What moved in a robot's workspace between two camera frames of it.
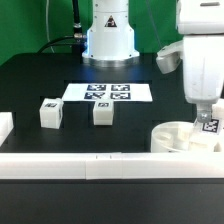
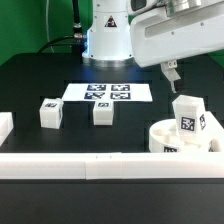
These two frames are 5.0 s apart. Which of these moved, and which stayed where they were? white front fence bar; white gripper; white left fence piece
Moved: white gripper
Stayed: white left fence piece; white front fence bar
